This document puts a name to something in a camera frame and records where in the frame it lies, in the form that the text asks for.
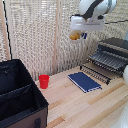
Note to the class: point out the red plastic cup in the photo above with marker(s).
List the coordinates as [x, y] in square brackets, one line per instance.
[44, 81]

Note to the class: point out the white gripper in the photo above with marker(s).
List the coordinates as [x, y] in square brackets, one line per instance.
[86, 24]

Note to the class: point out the grey ribbed oven tray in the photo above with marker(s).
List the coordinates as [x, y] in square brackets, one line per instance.
[106, 61]

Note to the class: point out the thin black pole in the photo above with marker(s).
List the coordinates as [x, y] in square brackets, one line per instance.
[6, 30]

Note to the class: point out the silver black toaster oven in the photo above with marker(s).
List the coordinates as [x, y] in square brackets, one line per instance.
[116, 45]

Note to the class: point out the black fabric storage box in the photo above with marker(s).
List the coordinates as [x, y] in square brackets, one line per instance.
[18, 96]

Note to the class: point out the dark blue book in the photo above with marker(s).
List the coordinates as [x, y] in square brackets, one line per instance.
[85, 81]

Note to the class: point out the woven beige divider screen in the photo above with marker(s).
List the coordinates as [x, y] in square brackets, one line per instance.
[33, 33]

